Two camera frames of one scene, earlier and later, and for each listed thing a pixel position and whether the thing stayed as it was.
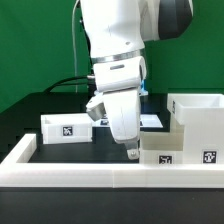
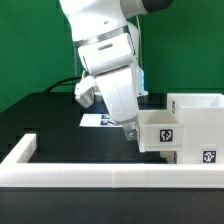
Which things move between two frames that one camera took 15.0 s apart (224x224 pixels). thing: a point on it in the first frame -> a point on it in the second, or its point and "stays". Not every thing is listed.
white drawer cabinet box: (200, 116) stays
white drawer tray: (66, 128) -> (158, 130)
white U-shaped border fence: (17, 172) stays
